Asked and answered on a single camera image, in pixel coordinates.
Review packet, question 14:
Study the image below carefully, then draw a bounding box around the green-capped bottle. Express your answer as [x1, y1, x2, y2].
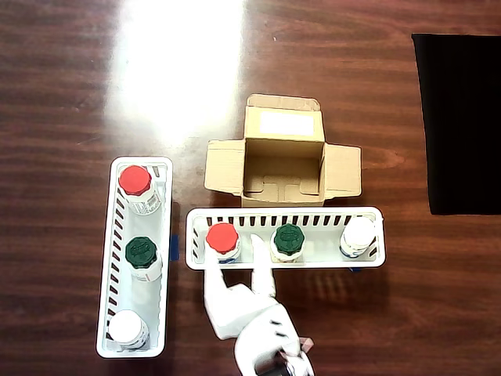
[124, 235, 164, 283]
[269, 222, 306, 263]

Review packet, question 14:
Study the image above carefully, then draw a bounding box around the red-capped bottle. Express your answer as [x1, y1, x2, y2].
[204, 222, 242, 264]
[118, 164, 164, 215]

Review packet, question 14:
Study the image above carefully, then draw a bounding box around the white plastic basket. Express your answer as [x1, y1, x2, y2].
[184, 206, 387, 271]
[96, 155, 174, 360]

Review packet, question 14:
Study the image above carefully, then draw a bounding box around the open cardboard box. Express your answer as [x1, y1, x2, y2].
[204, 92, 363, 208]

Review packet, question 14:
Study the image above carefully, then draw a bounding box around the black cloth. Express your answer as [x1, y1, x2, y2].
[410, 33, 501, 215]

